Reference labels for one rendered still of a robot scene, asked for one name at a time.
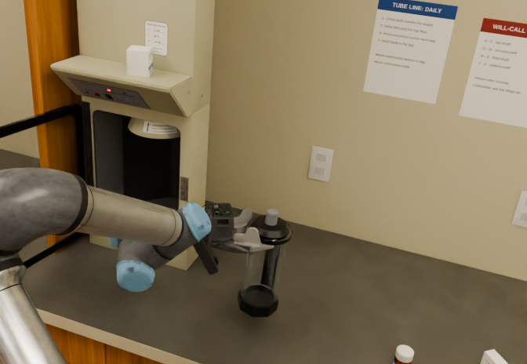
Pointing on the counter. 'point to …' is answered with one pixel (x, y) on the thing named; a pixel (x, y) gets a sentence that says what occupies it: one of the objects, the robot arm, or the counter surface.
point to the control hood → (173, 90)
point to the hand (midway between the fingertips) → (266, 236)
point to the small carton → (139, 61)
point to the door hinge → (87, 142)
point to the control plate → (110, 92)
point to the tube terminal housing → (161, 1)
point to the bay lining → (134, 160)
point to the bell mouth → (152, 129)
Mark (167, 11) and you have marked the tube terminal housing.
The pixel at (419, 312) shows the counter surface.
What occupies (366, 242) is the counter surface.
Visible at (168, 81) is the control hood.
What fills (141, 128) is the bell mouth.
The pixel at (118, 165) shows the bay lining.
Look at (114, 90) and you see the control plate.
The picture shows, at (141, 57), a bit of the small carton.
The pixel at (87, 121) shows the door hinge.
